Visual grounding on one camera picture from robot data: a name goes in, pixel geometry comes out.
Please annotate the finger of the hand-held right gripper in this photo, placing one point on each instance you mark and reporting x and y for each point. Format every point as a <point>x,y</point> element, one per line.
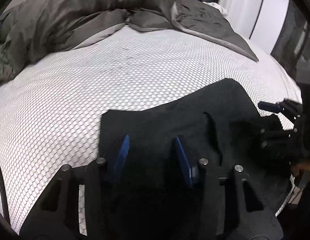
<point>269,107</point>
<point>274,138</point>

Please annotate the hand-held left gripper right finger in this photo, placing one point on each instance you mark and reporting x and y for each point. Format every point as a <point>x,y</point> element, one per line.
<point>185,160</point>

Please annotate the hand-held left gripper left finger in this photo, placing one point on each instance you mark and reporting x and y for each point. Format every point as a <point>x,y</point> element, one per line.
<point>122,152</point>

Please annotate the black pants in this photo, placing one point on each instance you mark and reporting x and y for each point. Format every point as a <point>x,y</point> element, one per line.
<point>170,120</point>

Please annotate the person's right hand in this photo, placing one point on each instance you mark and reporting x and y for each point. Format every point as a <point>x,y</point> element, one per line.
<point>298,170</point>

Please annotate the dark wooden cabinet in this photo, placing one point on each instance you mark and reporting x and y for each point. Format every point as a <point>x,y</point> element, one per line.
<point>292,37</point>

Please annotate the white patterned mattress sheet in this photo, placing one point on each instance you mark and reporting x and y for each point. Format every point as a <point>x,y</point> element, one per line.
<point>95,80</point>

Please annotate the white curtain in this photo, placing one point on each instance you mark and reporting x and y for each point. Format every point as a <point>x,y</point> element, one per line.
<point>239,2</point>

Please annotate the white crumpled sheet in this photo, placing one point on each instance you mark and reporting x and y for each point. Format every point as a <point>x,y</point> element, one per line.
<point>218,7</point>

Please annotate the grey duvet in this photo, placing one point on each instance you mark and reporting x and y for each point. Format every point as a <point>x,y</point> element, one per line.
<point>70,12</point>

